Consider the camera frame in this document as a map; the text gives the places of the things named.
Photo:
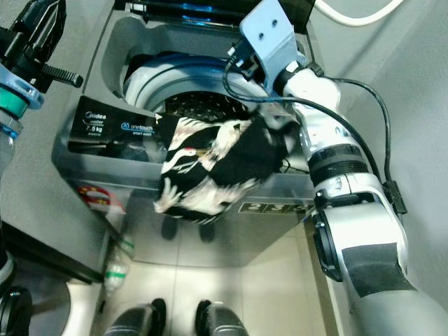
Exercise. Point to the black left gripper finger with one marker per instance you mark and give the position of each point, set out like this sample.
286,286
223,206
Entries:
47,22

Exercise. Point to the black floral print garment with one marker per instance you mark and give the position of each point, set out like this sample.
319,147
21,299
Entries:
217,168

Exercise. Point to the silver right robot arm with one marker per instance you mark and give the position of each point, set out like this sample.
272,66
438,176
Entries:
357,231

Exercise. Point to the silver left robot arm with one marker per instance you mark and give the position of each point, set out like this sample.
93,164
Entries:
7,105

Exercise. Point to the grey top-load washing machine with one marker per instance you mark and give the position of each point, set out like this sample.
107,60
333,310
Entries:
140,231

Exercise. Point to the clear plastic bottle green label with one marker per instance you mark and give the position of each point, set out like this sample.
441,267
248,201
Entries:
115,276

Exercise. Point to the black floor fan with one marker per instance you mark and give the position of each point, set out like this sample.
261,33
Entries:
45,301

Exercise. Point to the robot right leg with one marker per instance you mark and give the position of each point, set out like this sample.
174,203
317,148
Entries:
224,322

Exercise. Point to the robot leg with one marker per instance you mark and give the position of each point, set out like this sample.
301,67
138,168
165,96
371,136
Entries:
224,322
138,322

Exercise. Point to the robot left leg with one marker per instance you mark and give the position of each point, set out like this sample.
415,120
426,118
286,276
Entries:
138,322

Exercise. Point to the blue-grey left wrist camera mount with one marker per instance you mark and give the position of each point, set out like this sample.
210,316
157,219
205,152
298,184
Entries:
10,80

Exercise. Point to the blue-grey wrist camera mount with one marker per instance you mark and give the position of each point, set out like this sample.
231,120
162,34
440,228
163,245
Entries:
269,31
10,80

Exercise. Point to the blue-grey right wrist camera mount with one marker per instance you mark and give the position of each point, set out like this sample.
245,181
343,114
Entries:
269,31

